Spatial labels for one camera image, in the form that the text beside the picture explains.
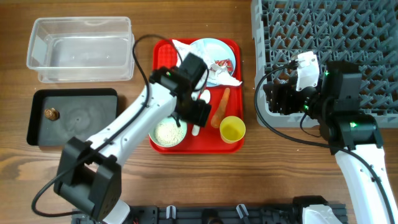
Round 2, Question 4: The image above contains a yellow plastic cup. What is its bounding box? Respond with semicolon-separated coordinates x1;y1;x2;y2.
220;116;246;144

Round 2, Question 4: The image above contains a green bowl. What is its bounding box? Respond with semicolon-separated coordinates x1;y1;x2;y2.
148;116;188;148

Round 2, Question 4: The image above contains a white napkin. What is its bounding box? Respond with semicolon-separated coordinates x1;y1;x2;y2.
172;38;243;87

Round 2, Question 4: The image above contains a red snack wrapper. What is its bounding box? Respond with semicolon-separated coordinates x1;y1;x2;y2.
215;59;234;75

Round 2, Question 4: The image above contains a brown food piece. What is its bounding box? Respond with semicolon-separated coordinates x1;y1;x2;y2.
44;108;60;121

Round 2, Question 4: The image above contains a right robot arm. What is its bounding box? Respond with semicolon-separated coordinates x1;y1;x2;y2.
280;61;397;223

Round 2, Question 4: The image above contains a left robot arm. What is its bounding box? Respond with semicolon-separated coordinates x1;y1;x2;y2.
53;54;211;223

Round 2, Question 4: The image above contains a grey dishwasher rack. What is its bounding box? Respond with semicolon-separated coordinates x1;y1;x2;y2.
251;0;397;128

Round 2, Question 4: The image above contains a white plastic spoon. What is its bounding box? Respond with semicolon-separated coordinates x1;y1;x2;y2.
192;90;211;136

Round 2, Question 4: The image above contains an orange carrot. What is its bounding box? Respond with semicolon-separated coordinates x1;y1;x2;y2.
211;88;231;128

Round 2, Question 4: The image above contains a red serving tray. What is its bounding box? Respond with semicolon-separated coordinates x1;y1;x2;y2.
149;39;244;154

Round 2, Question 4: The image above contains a light blue plate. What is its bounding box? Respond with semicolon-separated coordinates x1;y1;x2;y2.
185;37;237;88

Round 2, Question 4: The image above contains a black tray bin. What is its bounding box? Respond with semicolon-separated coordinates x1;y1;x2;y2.
26;88;118;148

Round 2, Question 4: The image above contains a clear plastic bin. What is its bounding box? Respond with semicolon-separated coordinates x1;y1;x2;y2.
26;16;134;83

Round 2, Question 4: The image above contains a right black cable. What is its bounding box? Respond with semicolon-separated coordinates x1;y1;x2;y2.
253;62;396;224

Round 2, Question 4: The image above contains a black cable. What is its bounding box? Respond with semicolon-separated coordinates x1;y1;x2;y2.
30;34;184;218
253;62;396;224

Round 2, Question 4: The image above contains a left black cable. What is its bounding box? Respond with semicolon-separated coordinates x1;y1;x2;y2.
30;34;184;218

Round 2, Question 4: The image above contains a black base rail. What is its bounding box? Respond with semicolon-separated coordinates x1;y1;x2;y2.
71;203;348;224

